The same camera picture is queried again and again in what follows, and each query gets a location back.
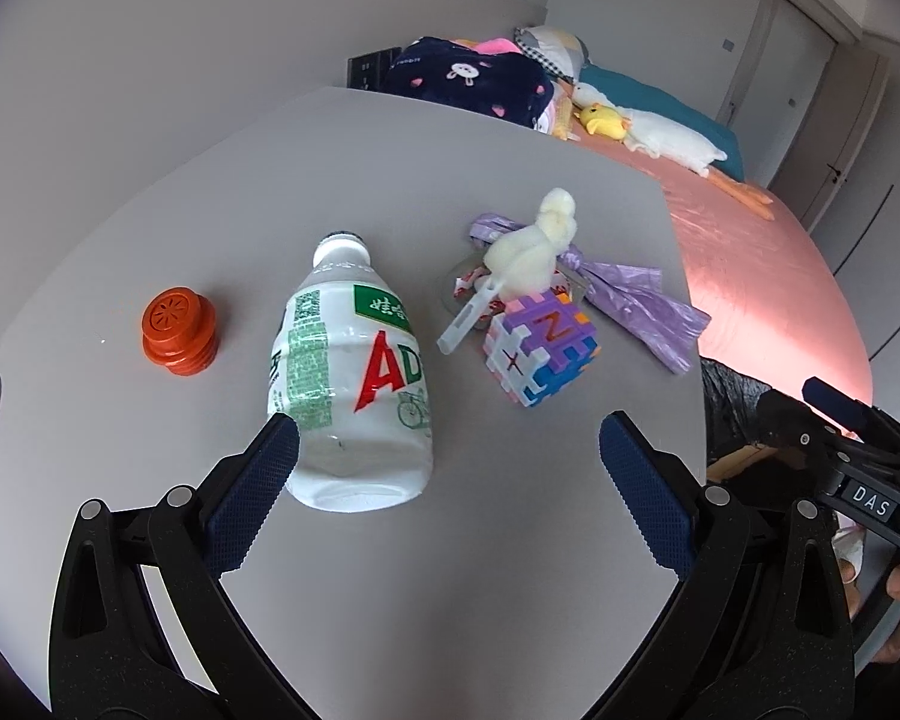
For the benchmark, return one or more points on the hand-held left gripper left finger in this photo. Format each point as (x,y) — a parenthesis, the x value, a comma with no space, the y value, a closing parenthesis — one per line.
(259,480)

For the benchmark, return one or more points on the white plastic drink bottle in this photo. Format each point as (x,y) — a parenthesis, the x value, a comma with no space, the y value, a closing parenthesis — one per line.
(345,390)

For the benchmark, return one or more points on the purple plastic bag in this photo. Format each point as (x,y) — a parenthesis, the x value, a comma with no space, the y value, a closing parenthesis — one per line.
(645,300)

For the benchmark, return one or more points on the navy printed blanket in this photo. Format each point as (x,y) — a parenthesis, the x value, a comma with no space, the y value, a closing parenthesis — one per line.
(465,82)

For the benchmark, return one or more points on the grey door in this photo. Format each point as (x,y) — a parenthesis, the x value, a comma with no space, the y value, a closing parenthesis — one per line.
(780,75)

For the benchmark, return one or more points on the cream plush duck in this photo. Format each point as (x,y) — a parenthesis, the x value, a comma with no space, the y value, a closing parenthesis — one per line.
(532,247)

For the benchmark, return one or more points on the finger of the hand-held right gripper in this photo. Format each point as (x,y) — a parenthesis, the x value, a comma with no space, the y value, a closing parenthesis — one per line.
(791,427)
(832,394)

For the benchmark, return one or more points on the white goose plush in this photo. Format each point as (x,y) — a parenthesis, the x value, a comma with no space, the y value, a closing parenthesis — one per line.
(667,139)

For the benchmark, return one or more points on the black trash bag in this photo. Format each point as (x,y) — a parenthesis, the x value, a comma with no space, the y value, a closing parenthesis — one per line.
(735,397)

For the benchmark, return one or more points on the yellow plush duck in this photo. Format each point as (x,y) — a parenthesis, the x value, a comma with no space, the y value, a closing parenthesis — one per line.
(604,121)

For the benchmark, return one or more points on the red and white candy wrapper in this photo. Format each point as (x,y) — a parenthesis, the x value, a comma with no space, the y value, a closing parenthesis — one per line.
(465,285)

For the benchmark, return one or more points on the pink cloth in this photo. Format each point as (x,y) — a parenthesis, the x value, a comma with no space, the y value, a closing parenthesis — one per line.
(487,46)

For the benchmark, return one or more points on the translucent plastic clip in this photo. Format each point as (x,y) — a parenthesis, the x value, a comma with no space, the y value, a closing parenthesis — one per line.
(465,319)

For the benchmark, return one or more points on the checked pillow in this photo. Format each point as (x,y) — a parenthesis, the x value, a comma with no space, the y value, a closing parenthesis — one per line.
(555,49)

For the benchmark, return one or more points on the black wall socket panel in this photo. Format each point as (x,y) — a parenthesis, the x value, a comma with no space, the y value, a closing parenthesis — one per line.
(367,69)

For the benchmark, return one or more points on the colourful puzzle cube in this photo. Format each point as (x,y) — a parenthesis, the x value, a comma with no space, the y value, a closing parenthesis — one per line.
(540,349)

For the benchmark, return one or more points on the teal pillow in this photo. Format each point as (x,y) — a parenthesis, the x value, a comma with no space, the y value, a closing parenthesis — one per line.
(660,101)

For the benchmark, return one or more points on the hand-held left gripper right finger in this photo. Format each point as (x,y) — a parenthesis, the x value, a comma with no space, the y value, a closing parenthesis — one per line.
(645,487)

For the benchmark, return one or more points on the orange ribbed plastic cap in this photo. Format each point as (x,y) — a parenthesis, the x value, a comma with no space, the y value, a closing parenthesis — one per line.
(176,330)

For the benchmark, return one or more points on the pink bed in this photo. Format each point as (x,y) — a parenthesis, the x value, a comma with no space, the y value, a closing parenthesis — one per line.
(757,277)

